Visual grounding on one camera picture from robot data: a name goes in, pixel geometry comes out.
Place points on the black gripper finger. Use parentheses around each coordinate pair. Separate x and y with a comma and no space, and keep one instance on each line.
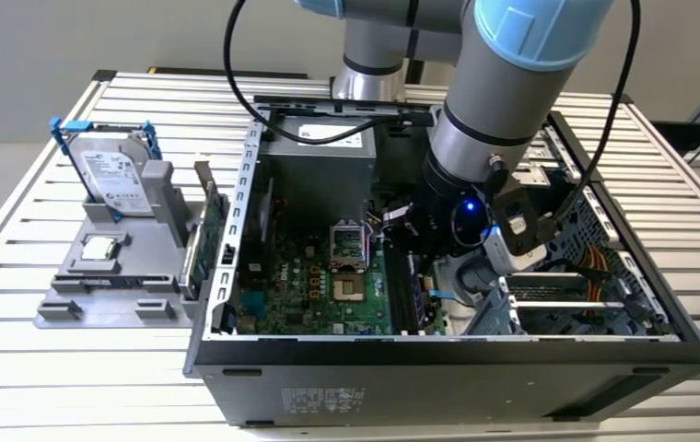
(405,235)

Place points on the blue RAM stick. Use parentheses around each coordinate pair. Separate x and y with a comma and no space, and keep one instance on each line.
(418,290)

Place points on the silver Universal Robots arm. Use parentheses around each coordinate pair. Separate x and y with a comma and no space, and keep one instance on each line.
(490,92)

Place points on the black RAM slot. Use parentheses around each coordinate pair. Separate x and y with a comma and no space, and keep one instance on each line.
(398,290)

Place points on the thin locking lever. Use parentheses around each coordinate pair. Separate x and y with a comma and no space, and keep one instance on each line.
(368,251)

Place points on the CPU socket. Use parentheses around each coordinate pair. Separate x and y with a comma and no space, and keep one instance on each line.
(349,287)

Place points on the silver metal drive cage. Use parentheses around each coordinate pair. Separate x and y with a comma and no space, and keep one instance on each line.
(533,177)

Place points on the grey power supply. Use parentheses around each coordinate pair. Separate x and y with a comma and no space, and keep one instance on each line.
(318,184)

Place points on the green motherboard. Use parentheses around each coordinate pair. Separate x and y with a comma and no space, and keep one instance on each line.
(288,292)

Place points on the grey disk bay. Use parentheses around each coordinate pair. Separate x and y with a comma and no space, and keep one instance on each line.
(558,285)

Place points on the blue expansion slot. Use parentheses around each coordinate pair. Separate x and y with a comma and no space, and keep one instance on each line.
(253,306)

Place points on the green graphics card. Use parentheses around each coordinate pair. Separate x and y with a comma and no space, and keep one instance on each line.
(205,248)

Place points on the black PC case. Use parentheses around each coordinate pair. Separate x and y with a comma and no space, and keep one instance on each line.
(448,391)

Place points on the grey parts rack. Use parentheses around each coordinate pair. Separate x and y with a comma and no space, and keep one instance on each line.
(141,248)

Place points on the hard disk in blue carrier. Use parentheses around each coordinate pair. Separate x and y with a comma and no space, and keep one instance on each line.
(110,175)

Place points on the silver CPU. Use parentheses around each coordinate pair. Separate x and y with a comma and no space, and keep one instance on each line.
(97,249)

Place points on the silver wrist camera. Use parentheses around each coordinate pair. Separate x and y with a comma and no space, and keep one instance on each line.
(497,258)

